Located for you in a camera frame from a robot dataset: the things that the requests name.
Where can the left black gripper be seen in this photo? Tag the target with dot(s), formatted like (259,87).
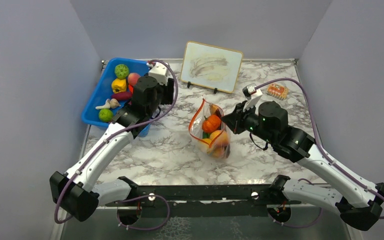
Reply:
(168,90)

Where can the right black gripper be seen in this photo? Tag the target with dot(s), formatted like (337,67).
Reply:
(234,119)

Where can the toy orange pumpkin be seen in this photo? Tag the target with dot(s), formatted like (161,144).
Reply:
(211,124)

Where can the toy peach bottom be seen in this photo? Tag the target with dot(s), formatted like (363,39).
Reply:
(219,138)

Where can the clear zip top bag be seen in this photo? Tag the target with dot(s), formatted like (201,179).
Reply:
(195,126)

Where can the toy green starfruit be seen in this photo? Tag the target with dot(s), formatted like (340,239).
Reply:
(205,135)

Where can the toy yellow lemon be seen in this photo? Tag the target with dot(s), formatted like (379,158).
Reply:
(204,145)

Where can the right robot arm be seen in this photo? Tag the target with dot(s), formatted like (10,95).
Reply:
(356,200)

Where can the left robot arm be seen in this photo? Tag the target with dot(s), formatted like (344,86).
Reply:
(75,192)

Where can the toy purple sweet potato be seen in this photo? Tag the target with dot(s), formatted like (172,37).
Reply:
(122,96)

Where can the toy yellow bell pepper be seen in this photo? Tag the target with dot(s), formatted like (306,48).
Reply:
(119,85)

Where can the toy green lettuce ball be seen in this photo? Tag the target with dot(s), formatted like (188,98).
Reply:
(121,71)

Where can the whiteboard on stand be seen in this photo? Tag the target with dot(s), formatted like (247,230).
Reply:
(210,66)

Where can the orange snack packet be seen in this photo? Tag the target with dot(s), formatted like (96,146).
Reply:
(278,91)

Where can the toy garlic bulb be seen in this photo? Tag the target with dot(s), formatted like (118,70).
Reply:
(114,103)

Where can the blue plastic bin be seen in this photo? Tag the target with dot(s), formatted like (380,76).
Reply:
(137,112)

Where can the toy green crinkled lime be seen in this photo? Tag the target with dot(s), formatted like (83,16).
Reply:
(105,115)

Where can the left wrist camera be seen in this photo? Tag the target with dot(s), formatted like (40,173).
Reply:
(159,72)

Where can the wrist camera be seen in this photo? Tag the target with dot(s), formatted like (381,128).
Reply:
(252,94)
(159,72)

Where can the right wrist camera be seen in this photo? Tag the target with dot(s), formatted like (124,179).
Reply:
(252,94)

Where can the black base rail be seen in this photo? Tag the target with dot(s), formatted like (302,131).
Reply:
(194,201)

